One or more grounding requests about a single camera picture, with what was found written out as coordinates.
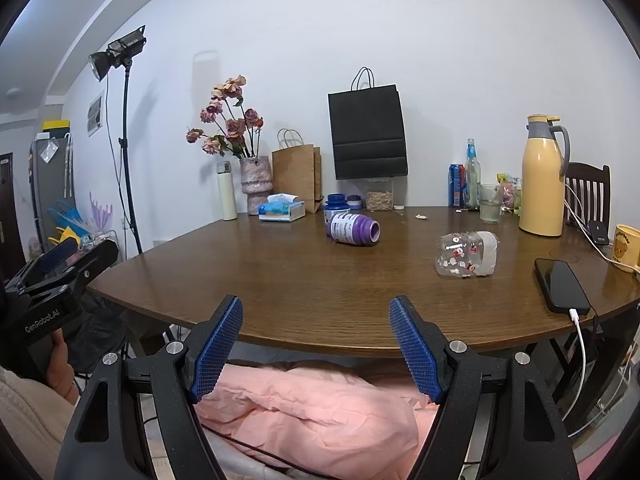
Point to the yellow thermos jug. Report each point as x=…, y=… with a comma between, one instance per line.
x=542, y=185

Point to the yellow bear mug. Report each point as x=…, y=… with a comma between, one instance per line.
x=627, y=250

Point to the black studio light on stand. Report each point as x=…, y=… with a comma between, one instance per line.
x=125, y=46

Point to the black smartphone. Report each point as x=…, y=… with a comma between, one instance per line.
x=561, y=285

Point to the dried pink flowers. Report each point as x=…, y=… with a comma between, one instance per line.
x=227, y=125

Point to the blue tissue box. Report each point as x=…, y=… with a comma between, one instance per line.
x=281, y=210

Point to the person's left hand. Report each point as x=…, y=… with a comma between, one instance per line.
x=62, y=367

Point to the yellow box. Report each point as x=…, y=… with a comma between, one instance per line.
x=56, y=125

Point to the drinking glass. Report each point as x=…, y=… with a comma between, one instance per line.
x=490, y=207

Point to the small blue-lidded jar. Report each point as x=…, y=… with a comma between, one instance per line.
x=355, y=202

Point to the black paper bag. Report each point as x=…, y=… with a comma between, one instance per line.
x=367, y=132

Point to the dark wooden chair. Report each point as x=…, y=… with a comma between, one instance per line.
x=590, y=185

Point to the clear printed cup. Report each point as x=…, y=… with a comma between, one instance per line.
x=467, y=255

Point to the person's left forearm beige sleeve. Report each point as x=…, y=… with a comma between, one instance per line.
x=27, y=425

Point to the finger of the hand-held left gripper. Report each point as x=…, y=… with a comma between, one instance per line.
x=60, y=256
x=97, y=260

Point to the white thermos bottle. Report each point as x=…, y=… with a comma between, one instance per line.
x=227, y=195

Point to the pink snack packet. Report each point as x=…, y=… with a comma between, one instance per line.
x=509, y=194

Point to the black power bank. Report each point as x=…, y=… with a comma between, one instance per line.
x=599, y=232

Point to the clear snack container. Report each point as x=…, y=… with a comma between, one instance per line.
x=378, y=196

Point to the glass bottle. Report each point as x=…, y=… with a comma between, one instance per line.
x=472, y=180

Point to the wall poster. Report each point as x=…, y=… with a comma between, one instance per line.
x=96, y=115

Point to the blue soda can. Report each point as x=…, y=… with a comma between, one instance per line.
x=456, y=185

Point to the purple coral ornament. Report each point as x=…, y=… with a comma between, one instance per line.
x=100, y=212

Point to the dark brown door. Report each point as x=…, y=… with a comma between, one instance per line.
x=10, y=210

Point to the purple supplement bottle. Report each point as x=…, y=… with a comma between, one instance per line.
x=352, y=229

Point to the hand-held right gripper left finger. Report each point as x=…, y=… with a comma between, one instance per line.
x=217, y=350

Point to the pink blanket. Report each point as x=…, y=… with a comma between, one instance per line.
x=310, y=410

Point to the brown paper bag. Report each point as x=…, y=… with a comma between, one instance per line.
x=295, y=175

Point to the pink speckled vase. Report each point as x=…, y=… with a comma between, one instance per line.
x=255, y=180

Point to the dark blue jar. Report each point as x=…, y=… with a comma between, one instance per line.
x=336, y=203

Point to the grey refrigerator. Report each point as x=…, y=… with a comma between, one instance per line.
x=50, y=185

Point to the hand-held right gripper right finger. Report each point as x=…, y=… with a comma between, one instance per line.
x=412, y=350

